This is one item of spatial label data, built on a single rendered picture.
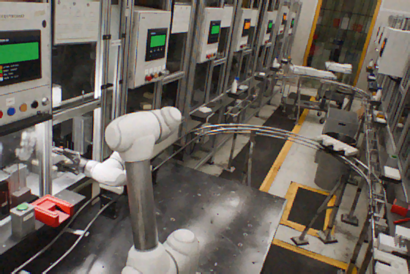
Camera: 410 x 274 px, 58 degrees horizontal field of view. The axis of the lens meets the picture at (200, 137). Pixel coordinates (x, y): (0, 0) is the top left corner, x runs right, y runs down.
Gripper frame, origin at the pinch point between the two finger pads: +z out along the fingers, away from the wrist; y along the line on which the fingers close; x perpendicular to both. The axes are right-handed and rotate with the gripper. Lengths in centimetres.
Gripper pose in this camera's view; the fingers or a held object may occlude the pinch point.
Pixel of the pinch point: (57, 156)
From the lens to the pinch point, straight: 217.2
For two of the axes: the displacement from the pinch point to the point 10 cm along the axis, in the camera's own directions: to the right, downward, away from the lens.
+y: 1.6, -9.1, -3.7
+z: -9.1, -2.8, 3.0
